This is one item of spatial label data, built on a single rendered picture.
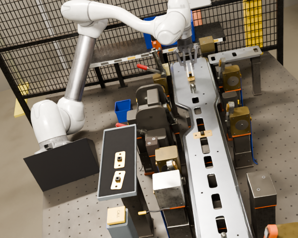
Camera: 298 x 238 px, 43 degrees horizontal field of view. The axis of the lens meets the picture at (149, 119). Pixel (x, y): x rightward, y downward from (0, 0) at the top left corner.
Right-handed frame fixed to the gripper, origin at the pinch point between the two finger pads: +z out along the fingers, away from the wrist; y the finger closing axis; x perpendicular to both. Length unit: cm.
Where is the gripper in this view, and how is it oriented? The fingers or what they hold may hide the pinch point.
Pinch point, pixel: (189, 70)
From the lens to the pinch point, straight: 206.4
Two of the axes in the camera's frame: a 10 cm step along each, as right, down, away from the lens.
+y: 9.8, -1.8, -1.1
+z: 2.1, 7.6, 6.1
